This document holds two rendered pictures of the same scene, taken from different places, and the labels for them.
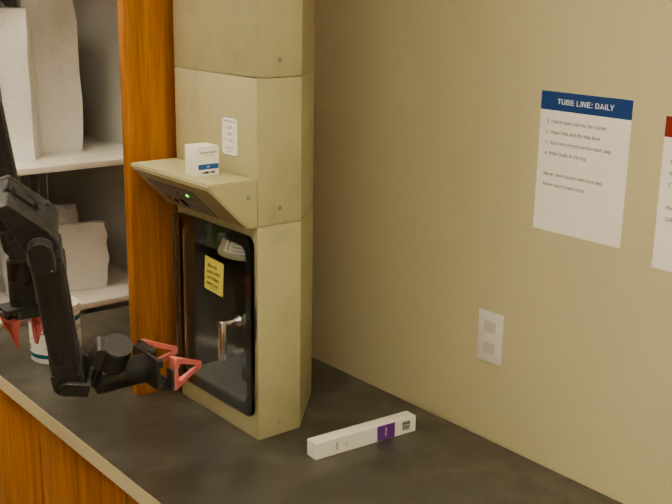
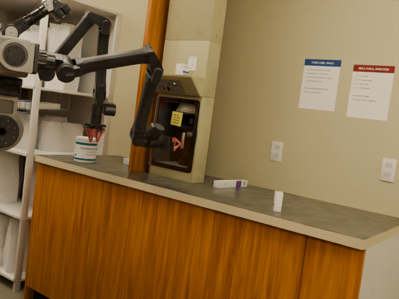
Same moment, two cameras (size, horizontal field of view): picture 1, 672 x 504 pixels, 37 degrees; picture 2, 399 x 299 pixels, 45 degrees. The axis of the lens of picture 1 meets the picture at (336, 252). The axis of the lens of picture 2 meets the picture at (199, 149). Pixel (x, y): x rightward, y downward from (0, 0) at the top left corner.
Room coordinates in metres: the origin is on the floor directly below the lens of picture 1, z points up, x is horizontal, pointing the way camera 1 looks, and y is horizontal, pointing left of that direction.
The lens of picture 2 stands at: (-0.53, 0.78, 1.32)
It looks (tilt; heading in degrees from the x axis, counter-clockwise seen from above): 4 degrees down; 346
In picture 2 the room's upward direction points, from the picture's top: 7 degrees clockwise
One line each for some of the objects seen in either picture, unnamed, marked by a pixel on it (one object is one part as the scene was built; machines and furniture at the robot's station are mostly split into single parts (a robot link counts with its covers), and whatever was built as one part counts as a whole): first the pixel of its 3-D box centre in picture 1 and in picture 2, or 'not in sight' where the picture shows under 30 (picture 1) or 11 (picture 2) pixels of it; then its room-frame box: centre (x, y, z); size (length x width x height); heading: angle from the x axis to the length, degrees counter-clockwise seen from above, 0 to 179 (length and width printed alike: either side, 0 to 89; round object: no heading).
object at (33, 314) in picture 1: (29, 325); (95, 133); (2.15, 0.69, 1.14); 0.07 x 0.07 x 0.09; 39
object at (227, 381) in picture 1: (213, 311); (173, 133); (2.11, 0.27, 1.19); 0.30 x 0.01 x 0.40; 39
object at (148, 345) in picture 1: (160, 356); not in sight; (1.93, 0.36, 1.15); 0.09 x 0.07 x 0.07; 129
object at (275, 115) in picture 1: (263, 243); (191, 111); (2.19, 0.16, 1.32); 0.32 x 0.25 x 0.77; 39
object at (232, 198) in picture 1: (191, 194); (174, 84); (2.08, 0.31, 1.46); 0.32 x 0.12 x 0.10; 39
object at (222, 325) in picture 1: (229, 338); (184, 140); (2.01, 0.22, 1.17); 0.05 x 0.03 x 0.10; 129
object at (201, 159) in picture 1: (201, 159); (181, 69); (2.04, 0.28, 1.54); 0.05 x 0.05 x 0.06; 39
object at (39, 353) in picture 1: (55, 328); (85, 149); (2.47, 0.73, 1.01); 0.13 x 0.13 x 0.15
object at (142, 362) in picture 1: (136, 369); (158, 142); (1.86, 0.39, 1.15); 0.10 x 0.07 x 0.07; 39
